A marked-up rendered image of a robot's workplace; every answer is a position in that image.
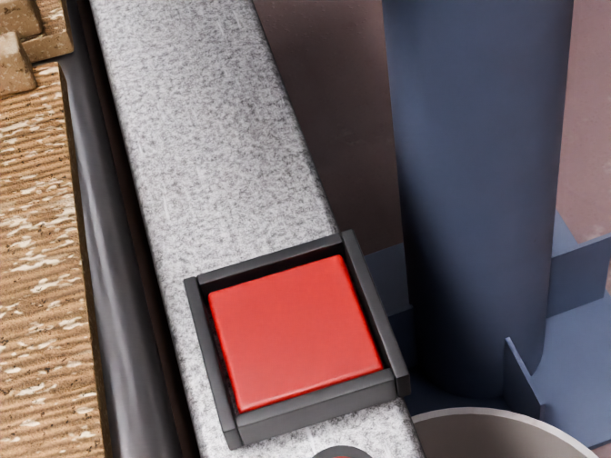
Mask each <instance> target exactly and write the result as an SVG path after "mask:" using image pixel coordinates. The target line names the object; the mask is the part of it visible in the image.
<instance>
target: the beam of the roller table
mask: <svg viewBox="0 0 611 458"><path fill-rule="evenodd" d="M89 2H90V5H91V9H92V13H93V17H94V20H95V28H96V32H97V35H98V39H99V43H100V46H101V50H102V54H103V58H104V62H105V69H106V72H107V76H108V80H109V84H110V87H111V92H112V96H113V99H114V103H115V110H116V113H117V117H118V121H119V125H120V129H121V133H122V136H123V140H124V144H125V150H126V154H127V158H128V163H129V166H130V170H131V174H132V177H133V181H134V185H135V191H136V196H137V200H138V203H139V207H140V211H141V215H142V218H143V222H144V226H145V233H146V237H147V241H148V244H149V248H150V252H151V255H152V259H153V263H154V268H155V274H156V278H157V281H158V285H159V289H160V293H161V296H162V301H163V305H164V308H165V315H166V319H167V322H168V326H169V330H170V334H171V338H172V342H173V346H174V349H175V356H176V360H177V363H178V367H179V372H180V375H181V379H182V383H183V386H184V390H185V397H186V400H187V405H188V409H189V412H190V416H191V420H192V424H193V427H194V431H195V438H196V442H197V446H198V450H199V453H200V457H201V458H312V457H313V456H314V455H315V454H317V453H319V452H320V451H322V450H324V449H325V448H328V447H331V446H336V445H349V446H354V447H356V448H359V449H361V450H363V451H365V452H366V453H368V454H369V455H370V456H372V457H373V458H426V455H425V452H424V449H423V447H422V444H421V442H420V440H419V437H418V434H417V432H416V428H415V426H414V423H413V421H412V418H411V415H410V413H409V411H408V409H407V406H406V402H405V399H404V397H401V398H399V397H398V396H397V397H396V399H395V400H392V401H389V402H386V403H381V404H378V405H375V406H372V407H368V408H365V409H363V410H360V411H357V412H353V413H349V414H346V415H343V416H339V417H336V418H334V419H331V420H328V421H324V422H321V423H317V424H314V425H310V426H307V427H305V428H302V429H298V430H295V431H292V432H290V433H284V434H281V435H278V436H276V437H273V438H269V439H266V440H263V441H261V442H258V443H252V444H249V445H243V446H242V447H240V448H237V449H234V450H229V449H228V447H227V444H226V442H225V438H224V436H223V433H222V431H221V427H220V423H219V420H218V416H217V412H216V408H215V403H214V399H213V395H212V392H211V388H210V385H209V382H208V378H207V374H206V370H205V365H204V361H203V357H202V354H201V350H200V346H199V342H198V340H197V336H196V332H195V326H194V322H193V319H192V315H191V312H190V308H189V304H188V301H187V298H186V294H185V288H184V284H183V280H184V279H186V278H188V277H191V276H195V277H197V276H198V275H199V274H203V273H206V272H209V271H213V270H215V269H218V268H222V267H225V266H228V265H231V264H236V263H240V262H243V261H245V260H249V259H252V258H255V257H258V256H261V255H264V254H270V253H272V252H275V251H279V250H282V249H285V248H288V247H291V246H294V245H298V244H302V243H306V242H309V241H312V240H315V239H318V238H321V237H325V236H328V235H330V234H336V233H340V234H341V232H340V229H339V226H338V224H337V221H336V218H335V215H334V213H333V210H332V207H331V205H330V203H329V200H328V198H327V195H326V191H325V188H324V187H323V184H322V181H321V179H320V176H319V174H318V172H317V169H316V165H315V162H314V160H313V157H312V155H311V153H310V150H309V148H308V145H307V142H306V139H305V136H304V134H303V131H302V129H301V126H300V124H299V122H298V119H297V116H296V114H295V109H294V107H293V105H292V103H291V100H290V97H289V95H288V92H287V90H286V88H285V84H284V81H283V78H282V76H281V74H280V71H279V69H278V66H277V63H276V61H275V58H274V55H273V52H272V50H271V47H270V44H269V43H268V40H267V38H266V35H265V31H264V28H263V26H262V24H261V21H260V18H259V16H258V13H257V11H256V9H255V5H254V2H253V0H89Z"/></svg>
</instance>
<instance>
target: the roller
mask: <svg viewBox="0 0 611 458"><path fill-rule="evenodd" d="M66 5H67V10H68V15H69V21H70V25H71V31H72V36H73V41H74V47H75V49H74V52H72V53H69V54H66V55H59V56H56V57H52V58H49V59H45V60H42V61H38V62H35V63H32V67H34V66H38V65H45V64H49V63H53V62H57V63H59V64H60V66H61V68H62V71H63V73H64V75H65V79H66V81H67V89H68V96H69V104H70V112H71V119H72V126H73V134H74V141H75V156H76V163H77V171H78V178H79V185H80V193H81V201H82V208H83V216H84V223H85V237H86V244H87V252H88V260H89V267H90V274H91V282H92V289H93V297H94V305H95V319H96V326H97V333H98V341H99V349H100V356H101V364H102V371H103V378H104V386H105V400H106V408H107V415H108V422H109V430H110V438H111V445H112V453H113V458H183V455H182V451H181V446H180V442H179V439H178V434H177V430H176V427H175V419H174V416H173V412H172V407H171V403H170V400H169V396H168V391H167V388H166V384H165V377H164V373H163V368H162V364H161V361H160V357H159V352H158V349H157V345H156V340H155V334H154V330H153V325H152V322H151V318H150V313H149V310H148V306H147V301H146V298H145V291H144V287H143V283H142V279H141V274H140V271H139V267H138V263H137V259H136V255H135V248H134V244H133V240H132V235H131V232H130V228H129V224H128V220H127V216H126V212H125V205H124V201H123V197H122V193H121V189H120V185H119V181H118V177H117V173H116V169H115V162H114V158H113V154H112V150H111V146H110V142H109V138H108V134H107V131H106V126H105V119H104V115H103V111H102V107H101V103H100V99H99V95H98V92H97V87H96V83H95V76H94V72H93V68H92V65H91V60H90V56H89V53H88V48H87V44H86V40H85V33H84V29H83V26H82V21H81V17H80V14H79V9H78V5H77V2H76V0H66Z"/></svg>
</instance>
